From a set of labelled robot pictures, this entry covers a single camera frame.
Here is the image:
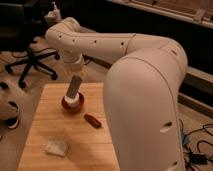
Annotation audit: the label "white spray bottle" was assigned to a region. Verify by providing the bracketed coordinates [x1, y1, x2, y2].
[47, 2, 62, 21]

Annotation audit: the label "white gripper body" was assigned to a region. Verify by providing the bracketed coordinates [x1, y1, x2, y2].
[61, 51, 84, 75]

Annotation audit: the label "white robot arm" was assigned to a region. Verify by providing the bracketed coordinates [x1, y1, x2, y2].
[45, 17, 188, 171]

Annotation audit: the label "grey sponge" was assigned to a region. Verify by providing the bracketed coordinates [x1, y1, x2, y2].
[44, 139, 69, 157]

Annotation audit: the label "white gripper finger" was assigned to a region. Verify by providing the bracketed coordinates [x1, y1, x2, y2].
[79, 70, 87, 82]
[66, 68, 73, 80]

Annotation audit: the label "black floor cables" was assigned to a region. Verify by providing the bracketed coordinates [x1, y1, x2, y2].
[179, 118, 213, 171]

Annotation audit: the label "black office chair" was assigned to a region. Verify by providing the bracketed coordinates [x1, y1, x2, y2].
[0, 0, 60, 88]

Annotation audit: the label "black and white shoe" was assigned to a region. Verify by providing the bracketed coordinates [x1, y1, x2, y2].
[5, 101, 20, 129]

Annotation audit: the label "grey eraser block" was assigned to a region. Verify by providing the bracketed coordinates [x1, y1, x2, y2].
[66, 75, 82, 98]

